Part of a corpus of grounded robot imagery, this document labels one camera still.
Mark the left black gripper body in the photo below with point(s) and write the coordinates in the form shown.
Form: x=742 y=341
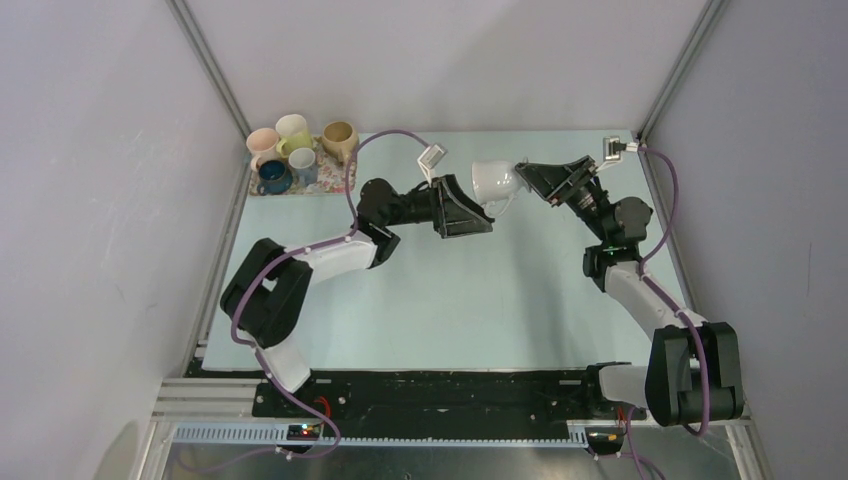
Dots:
x=435 y=204

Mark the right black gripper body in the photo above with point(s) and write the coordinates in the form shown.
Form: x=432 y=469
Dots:
x=582 y=192

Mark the grey mug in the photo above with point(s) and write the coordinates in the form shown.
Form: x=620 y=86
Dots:
x=495 y=185
x=303 y=161

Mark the beige ceramic mug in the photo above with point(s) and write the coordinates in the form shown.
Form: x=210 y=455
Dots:
x=339 y=139

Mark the blue ceramic mug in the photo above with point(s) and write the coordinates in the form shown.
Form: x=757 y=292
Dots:
x=275 y=178

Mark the yellow ceramic mug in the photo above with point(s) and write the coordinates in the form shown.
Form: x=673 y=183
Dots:
x=293 y=132

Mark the pink ceramic mug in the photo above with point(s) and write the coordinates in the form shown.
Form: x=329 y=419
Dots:
x=262 y=145

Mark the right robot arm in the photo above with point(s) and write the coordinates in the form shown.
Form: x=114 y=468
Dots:
x=693 y=374

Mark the floral placemat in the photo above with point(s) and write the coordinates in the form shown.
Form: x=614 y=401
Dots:
x=330 y=177

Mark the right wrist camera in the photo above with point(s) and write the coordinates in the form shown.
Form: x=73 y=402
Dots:
x=613 y=150

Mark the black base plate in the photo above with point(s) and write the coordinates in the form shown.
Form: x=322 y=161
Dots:
x=451 y=403

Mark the grey cable duct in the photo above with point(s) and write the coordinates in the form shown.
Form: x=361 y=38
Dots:
x=287 y=434

